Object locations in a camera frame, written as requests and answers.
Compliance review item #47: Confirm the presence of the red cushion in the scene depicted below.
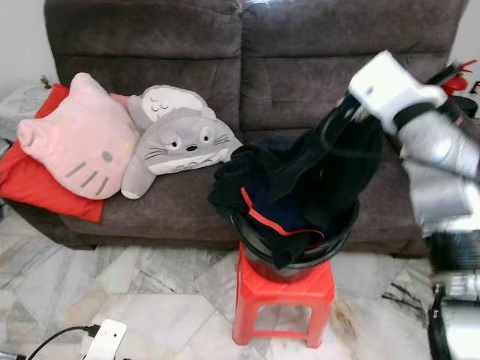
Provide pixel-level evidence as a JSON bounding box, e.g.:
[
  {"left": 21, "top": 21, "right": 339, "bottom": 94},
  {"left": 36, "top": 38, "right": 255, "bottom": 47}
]
[{"left": 0, "top": 83, "right": 122, "bottom": 224}]

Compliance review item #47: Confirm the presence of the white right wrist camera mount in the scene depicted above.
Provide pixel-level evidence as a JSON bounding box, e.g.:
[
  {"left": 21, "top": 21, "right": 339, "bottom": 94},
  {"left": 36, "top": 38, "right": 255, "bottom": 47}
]
[{"left": 348, "top": 49, "right": 449, "bottom": 126}]

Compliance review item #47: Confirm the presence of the pink cat cushion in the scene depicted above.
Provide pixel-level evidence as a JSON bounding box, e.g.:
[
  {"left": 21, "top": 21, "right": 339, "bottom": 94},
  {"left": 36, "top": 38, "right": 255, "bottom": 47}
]
[{"left": 16, "top": 72, "right": 140, "bottom": 201}]

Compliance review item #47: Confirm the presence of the white marble side table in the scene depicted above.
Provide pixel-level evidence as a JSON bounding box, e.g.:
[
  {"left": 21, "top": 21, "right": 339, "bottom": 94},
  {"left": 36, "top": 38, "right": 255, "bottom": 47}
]
[{"left": 0, "top": 82, "right": 55, "bottom": 145}]

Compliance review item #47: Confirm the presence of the black laundry bucket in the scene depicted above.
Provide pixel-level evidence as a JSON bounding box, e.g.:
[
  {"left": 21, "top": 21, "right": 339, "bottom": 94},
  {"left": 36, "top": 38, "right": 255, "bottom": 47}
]
[{"left": 228, "top": 196, "right": 360, "bottom": 285}]

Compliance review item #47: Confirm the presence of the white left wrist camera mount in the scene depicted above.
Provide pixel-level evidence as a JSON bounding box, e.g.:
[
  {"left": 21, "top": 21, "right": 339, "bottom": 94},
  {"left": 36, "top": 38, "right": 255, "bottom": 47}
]
[{"left": 82, "top": 319, "right": 128, "bottom": 360}]

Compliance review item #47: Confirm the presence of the grey Totoro cushion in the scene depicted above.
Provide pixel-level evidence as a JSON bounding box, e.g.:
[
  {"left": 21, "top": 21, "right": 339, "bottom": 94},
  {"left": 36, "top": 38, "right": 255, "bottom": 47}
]
[{"left": 120, "top": 106, "right": 243, "bottom": 201}]

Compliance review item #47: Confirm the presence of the pale Totoro cushion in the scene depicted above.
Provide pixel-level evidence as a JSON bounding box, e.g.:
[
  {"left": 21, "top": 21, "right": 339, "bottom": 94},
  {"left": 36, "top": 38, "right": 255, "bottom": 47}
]
[{"left": 125, "top": 84, "right": 215, "bottom": 134}]

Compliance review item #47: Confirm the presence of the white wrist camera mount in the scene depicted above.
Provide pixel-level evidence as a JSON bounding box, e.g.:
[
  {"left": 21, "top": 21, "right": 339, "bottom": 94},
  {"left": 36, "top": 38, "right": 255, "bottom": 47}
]
[
  {"left": 348, "top": 49, "right": 449, "bottom": 126},
  {"left": 82, "top": 319, "right": 128, "bottom": 360}
]

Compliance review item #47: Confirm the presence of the red plastic stool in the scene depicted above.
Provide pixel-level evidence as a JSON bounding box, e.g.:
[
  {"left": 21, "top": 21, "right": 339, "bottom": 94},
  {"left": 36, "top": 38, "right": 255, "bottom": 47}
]
[{"left": 232, "top": 241, "right": 336, "bottom": 349}]

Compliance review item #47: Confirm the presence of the black knit garment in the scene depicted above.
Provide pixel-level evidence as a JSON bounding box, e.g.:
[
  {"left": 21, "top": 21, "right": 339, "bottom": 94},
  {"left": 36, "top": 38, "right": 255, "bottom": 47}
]
[{"left": 270, "top": 91, "right": 386, "bottom": 242}]

